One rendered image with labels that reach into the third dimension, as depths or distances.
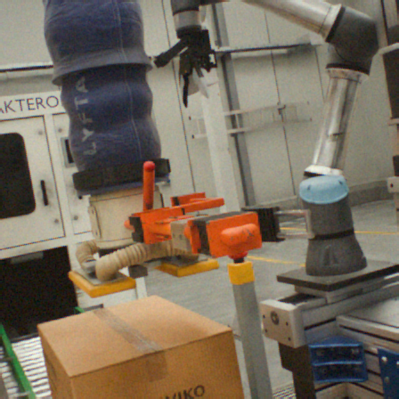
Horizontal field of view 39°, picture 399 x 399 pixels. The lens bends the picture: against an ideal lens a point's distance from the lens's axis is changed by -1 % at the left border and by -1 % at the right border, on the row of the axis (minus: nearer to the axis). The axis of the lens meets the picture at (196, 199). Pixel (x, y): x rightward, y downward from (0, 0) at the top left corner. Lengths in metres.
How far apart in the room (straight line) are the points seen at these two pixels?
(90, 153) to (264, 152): 10.43
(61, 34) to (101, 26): 0.09
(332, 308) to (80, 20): 0.87
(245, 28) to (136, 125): 10.70
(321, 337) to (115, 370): 0.48
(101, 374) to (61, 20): 0.78
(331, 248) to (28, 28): 9.44
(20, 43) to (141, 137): 9.21
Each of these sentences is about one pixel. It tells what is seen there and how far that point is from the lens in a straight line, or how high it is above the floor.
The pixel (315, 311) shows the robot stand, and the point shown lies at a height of 0.97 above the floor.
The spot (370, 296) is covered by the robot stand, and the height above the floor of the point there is 0.97.
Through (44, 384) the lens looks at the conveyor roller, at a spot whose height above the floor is 0.53.
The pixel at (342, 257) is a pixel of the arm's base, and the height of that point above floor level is 1.08.
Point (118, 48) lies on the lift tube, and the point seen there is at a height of 1.64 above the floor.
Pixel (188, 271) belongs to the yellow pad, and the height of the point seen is 1.13.
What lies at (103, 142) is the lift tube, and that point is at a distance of 1.28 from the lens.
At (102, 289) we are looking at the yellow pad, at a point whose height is 1.13.
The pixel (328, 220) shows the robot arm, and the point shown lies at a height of 1.17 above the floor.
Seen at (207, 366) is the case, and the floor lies 0.88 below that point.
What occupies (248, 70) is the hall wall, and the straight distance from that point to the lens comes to 11.76.
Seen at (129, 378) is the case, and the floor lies 0.90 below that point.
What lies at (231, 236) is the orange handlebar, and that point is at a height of 1.25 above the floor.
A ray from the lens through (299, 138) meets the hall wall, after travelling 12.13.
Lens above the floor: 1.34
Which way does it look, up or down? 3 degrees down
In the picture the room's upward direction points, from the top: 10 degrees counter-clockwise
